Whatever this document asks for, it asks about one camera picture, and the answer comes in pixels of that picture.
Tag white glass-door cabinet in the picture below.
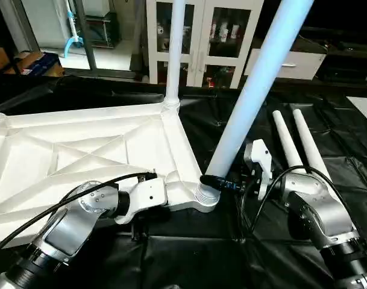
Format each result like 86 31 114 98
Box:
146 0 266 89

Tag white low drawer unit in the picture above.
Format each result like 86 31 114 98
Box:
243 47 327 81

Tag blue cardboard box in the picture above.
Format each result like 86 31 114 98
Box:
19 52 64 75

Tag white plastic table top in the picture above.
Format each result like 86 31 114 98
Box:
0 99 221 249

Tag white sheet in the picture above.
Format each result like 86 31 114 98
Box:
346 95 367 128

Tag white plastic table leg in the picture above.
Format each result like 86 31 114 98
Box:
291 108 330 176
195 0 315 201
272 110 306 170
164 0 187 108

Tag black work mat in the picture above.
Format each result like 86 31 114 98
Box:
0 72 367 289

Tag grey metal pole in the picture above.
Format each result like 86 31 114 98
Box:
74 0 100 72

